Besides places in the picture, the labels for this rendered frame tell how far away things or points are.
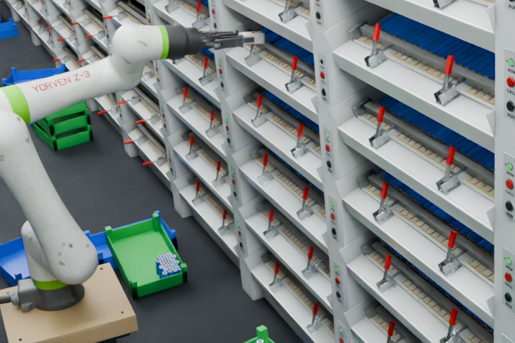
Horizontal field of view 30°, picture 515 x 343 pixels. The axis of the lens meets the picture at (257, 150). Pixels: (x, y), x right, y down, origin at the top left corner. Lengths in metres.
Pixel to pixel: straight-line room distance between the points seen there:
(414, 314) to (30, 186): 0.97
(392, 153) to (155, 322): 1.36
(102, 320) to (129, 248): 0.90
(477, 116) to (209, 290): 1.74
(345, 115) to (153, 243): 1.44
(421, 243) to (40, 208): 0.95
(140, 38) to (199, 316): 1.06
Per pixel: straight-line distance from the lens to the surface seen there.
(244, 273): 3.26
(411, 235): 2.16
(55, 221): 2.48
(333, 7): 2.18
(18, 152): 2.37
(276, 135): 2.72
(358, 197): 2.33
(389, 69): 2.04
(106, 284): 2.84
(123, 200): 4.05
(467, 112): 1.82
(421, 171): 2.02
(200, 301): 3.29
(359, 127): 2.24
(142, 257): 3.49
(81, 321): 2.68
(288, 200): 2.76
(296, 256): 2.85
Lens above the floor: 1.76
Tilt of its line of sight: 24 degrees down
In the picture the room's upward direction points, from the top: 6 degrees counter-clockwise
